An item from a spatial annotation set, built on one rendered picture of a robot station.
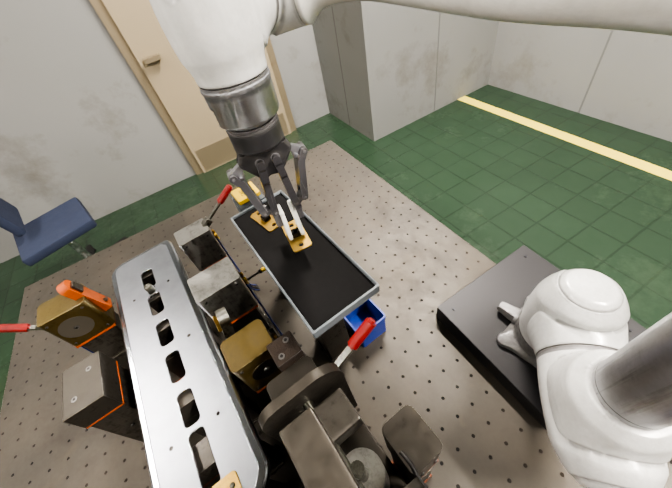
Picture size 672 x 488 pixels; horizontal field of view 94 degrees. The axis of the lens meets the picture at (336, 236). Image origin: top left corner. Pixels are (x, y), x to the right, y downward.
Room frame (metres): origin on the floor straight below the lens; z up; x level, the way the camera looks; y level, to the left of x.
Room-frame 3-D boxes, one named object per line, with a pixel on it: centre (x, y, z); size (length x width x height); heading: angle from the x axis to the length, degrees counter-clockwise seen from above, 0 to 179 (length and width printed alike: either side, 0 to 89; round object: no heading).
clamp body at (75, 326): (0.54, 0.72, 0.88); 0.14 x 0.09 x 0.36; 115
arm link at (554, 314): (0.25, -0.45, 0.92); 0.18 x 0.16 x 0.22; 156
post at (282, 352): (0.26, 0.14, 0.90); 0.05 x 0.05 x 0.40; 25
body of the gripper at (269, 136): (0.43, 0.07, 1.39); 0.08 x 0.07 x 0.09; 104
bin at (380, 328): (0.46, -0.02, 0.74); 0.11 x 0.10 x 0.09; 25
